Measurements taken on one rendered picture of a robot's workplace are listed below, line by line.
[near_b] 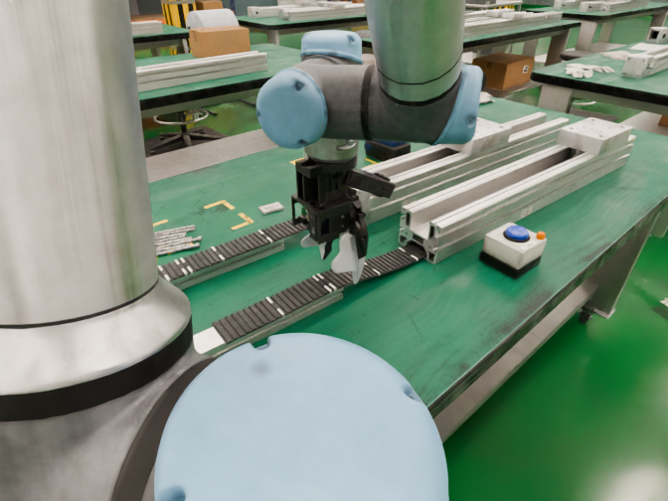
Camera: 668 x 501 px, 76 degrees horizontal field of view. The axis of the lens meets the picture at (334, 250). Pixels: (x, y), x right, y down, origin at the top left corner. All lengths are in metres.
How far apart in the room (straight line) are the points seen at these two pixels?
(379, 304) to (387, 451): 0.56
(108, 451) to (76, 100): 0.14
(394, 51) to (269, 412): 0.27
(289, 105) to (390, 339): 0.39
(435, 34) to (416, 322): 0.47
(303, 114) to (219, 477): 0.34
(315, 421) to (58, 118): 0.15
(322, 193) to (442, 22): 0.32
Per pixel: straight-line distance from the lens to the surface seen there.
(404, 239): 0.89
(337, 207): 0.61
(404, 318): 0.71
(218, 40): 2.87
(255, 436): 0.19
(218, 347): 0.64
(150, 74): 2.23
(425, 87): 0.39
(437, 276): 0.81
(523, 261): 0.83
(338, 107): 0.45
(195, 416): 0.19
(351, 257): 0.66
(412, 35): 0.35
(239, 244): 0.84
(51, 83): 0.20
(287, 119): 0.45
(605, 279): 1.94
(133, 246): 0.22
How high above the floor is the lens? 1.26
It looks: 34 degrees down
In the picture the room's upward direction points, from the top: straight up
